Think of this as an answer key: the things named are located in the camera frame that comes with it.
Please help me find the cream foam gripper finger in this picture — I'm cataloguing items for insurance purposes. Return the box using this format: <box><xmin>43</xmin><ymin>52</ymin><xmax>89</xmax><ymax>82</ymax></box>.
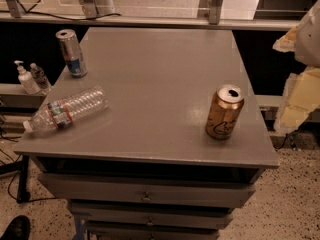
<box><xmin>273</xmin><ymin>66</ymin><xmax>320</xmax><ymax>136</ymax></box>

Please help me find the clear plastic water bottle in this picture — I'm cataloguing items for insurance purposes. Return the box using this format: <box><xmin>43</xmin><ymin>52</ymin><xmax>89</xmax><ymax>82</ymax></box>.
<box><xmin>23</xmin><ymin>86</ymin><xmax>108</xmax><ymax>133</ymax></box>

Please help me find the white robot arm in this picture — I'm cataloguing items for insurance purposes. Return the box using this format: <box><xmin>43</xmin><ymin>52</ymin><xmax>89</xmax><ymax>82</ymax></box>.
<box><xmin>273</xmin><ymin>0</ymin><xmax>320</xmax><ymax>136</ymax></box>

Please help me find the small clear bottle on shelf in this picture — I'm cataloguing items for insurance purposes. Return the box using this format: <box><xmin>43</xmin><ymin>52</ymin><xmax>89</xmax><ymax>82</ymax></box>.
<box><xmin>30</xmin><ymin>63</ymin><xmax>51</xmax><ymax>92</ymax></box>

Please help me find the white pump dispenser bottle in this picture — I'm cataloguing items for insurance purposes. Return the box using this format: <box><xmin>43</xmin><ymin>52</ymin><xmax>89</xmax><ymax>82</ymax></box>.
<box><xmin>14</xmin><ymin>60</ymin><xmax>40</xmax><ymax>95</ymax></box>

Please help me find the gold soda can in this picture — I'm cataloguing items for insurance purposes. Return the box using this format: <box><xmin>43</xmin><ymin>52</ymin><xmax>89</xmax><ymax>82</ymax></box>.
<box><xmin>205</xmin><ymin>84</ymin><xmax>244</xmax><ymax>140</ymax></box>

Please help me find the grey drawer cabinet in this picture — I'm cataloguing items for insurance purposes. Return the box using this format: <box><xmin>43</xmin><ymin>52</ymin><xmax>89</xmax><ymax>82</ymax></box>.
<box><xmin>13</xmin><ymin>27</ymin><xmax>280</xmax><ymax>240</ymax></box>

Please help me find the silver blue energy drink can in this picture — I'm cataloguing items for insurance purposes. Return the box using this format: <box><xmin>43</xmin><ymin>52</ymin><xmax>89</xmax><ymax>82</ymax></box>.
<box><xmin>56</xmin><ymin>29</ymin><xmax>87</xmax><ymax>78</ymax></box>

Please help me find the top grey drawer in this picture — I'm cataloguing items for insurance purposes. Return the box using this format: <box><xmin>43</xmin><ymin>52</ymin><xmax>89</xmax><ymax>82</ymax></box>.
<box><xmin>38</xmin><ymin>173</ymin><xmax>255</xmax><ymax>208</ymax></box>

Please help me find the grey drawer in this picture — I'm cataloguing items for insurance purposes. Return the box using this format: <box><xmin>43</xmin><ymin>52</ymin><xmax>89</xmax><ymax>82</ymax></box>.
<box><xmin>87</xmin><ymin>221</ymin><xmax>219</xmax><ymax>240</ymax></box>
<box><xmin>69</xmin><ymin>202</ymin><xmax>232</xmax><ymax>229</ymax></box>
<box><xmin>38</xmin><ymin>173</ymin><xmax>255</xmax><ymax>208</ymax></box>

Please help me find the bottom grey drawer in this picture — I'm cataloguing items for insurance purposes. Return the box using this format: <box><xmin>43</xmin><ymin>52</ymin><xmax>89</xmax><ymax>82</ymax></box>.
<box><xmin>87</xmin><ymin>221</ymin><xmax>219</xmax><ymax>240</ymax></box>

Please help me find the middle grey drawer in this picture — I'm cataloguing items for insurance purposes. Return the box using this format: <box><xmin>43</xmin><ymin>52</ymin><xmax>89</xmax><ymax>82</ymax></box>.
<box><xmin>69</xmin><ymin>202</ymin><xmax>232</xmax><ymax>229</ymax></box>

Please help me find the black stand leg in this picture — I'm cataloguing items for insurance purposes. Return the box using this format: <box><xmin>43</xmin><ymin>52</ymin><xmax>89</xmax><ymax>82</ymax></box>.
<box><xmin>17</xmin><ymin>156</ymin><xmax>30</xmax><ymax>204</ymax></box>

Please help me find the black shoe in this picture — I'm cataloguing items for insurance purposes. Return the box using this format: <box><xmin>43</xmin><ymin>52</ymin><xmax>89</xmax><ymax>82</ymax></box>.
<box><xmin>0</xmin><ymin>215</ymin><xmax>31</xmax><ymax>240</ymax></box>

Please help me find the black cable on ledge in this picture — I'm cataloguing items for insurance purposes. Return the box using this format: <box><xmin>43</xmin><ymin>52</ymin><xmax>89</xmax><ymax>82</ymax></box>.
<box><xmin>0</xmin><ymin>0</ymin><xmax>123</xmax><ymax>21</ymax></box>

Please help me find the black floor cable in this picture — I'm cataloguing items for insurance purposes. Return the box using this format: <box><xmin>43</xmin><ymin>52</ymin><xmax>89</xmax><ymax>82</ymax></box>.
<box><xmin>0</xmin><ymin>130</ymin><xmax>58</xmax><ymax>204</ymax></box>

